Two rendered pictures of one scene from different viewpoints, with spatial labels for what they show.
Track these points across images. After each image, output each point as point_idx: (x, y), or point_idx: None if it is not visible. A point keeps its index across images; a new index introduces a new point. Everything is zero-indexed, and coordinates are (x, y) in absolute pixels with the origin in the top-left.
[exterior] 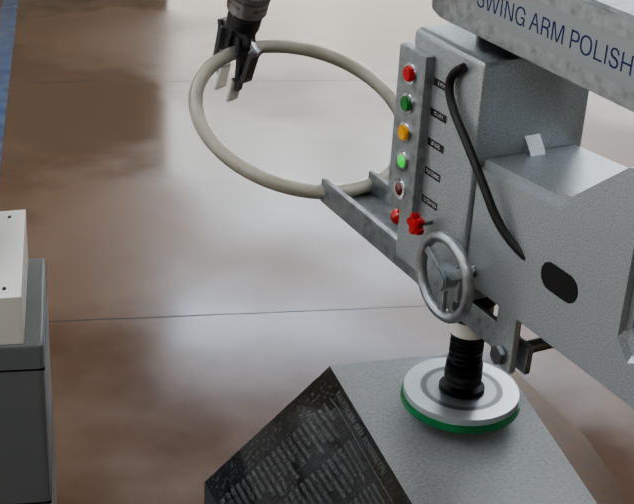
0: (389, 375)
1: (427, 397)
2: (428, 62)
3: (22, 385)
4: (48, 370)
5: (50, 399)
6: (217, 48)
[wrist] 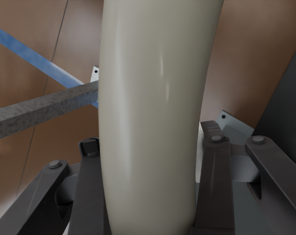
0: None
1: None
2: None
3: None
4: (238, 212)
5: (233, 187)
6: (60, 232)
